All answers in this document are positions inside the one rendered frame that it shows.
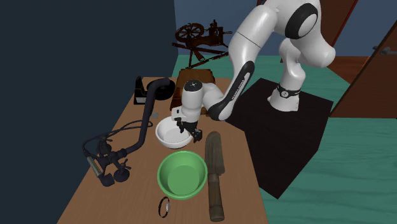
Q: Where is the wooden spinning wheel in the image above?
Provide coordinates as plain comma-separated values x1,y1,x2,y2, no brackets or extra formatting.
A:
172,19,233,69

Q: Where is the large dark knife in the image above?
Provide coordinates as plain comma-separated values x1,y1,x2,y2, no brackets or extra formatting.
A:
204,130,226,223

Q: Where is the green bowl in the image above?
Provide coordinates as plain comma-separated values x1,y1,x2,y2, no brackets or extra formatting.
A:
157,150,208,201

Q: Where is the black wristwatch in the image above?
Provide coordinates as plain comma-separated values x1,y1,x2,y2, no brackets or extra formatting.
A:
158,196,171,218

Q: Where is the brown wooden box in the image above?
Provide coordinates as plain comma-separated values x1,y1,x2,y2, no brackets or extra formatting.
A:
169,68,216,116

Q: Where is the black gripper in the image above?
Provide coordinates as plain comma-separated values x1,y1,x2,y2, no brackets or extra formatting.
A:
176,118,203,144

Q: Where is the white bowl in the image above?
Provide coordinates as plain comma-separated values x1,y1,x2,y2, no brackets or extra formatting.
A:
155,116,195,150

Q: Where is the black robot stand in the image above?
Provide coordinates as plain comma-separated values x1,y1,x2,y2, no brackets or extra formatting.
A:
225,78,334,200

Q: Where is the black tape dispenser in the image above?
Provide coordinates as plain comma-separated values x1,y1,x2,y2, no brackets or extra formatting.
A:
133,76,149,105

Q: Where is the dark pipe apparatus with cables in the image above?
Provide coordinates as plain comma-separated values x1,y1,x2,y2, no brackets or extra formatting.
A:
81,78,171,188

